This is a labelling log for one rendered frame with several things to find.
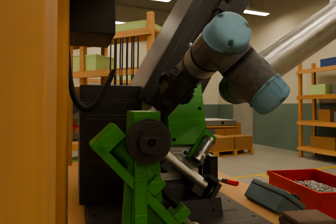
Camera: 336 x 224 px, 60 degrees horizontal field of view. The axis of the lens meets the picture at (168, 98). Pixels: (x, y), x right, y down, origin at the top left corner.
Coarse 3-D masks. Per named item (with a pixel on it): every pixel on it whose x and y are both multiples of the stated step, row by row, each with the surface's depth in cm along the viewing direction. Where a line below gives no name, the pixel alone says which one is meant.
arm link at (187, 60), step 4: (188, 44) 60; (188, 52) 59; (184, 56) 62; (188, 56) 59; (184, 60) 61; (188, 60) 59; (184, 64) 61; (188, 64) 60; (192, 64) 58; (188, 68) 60; (192, 68) 59; (196, 68) 58; (192, 72) 60; (196, 72) 59; (200, 72) 59; (204, 72) 58; (208, 72) 58; (212, 72) 59; (196, 76) 61; (200, 76) 60; (204, 76) 60; (208, 76) 61
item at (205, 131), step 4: (204, 132) 83; (208, 132) 84; (200, 136) 82; (212, 136) 84; (200, 140) 82; (196, 144) 81; (192, 148) 81; (188, 152) 81; (192, 152) 80; (188, 156) 80; (192, 160) 80; (196, 164) 80
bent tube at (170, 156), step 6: (150, 108) 78; (168, 156) 75; (174, 156) 76; (168, 162) 75; (174, 162) 75; (180, 162) 75; (174, 168) 75; (180, 168) 75; (186, 168) 75; (186, 174) 75; (192, 174) 75; (198, 174) 76; (192, 180) 75; (198, 180) 75; (204, 180) 76; (204, 186) 75
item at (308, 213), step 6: (294, 210) 69; (300, 210) 69; (306, 210) 69; (312, 210) 69; (318, 210) 69; (282, 216) 69; (288, 216) 66; (294, 216) 65; (300, 216) 65; (306, 216) 65; (312, 216) 65; (318, 216) 65; (324, 216) 65; (282, 222) 68; (288, 222) 66; (294, 222) 64; (300, 222) 62; (306, 222) 63; (312, 222) 63; (318, 222) 63; (324, 222) 63; (330, 222) 63
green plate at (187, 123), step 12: (180, 108) 83; (192, 108) 85; (168, 120) 81; (180, 120) 82; (192, 120) 84; (204, 120) 85; (180, 132) 81; (192, 132) 82; (180, 144) 80; (192, 144) 82
